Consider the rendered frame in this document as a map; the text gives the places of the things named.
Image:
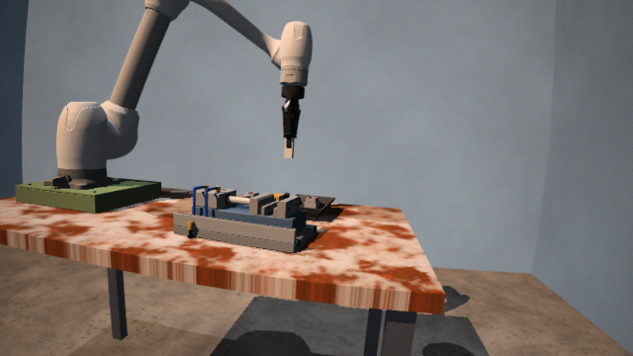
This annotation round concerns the dark grey flat bar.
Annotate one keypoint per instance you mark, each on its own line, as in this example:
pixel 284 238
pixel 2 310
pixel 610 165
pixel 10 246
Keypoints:
pixel 267 209

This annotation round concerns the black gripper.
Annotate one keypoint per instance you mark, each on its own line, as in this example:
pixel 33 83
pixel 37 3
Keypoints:
pixel 290 122

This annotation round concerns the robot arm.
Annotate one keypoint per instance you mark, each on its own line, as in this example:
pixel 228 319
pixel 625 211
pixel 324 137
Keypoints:
pixel 85 137

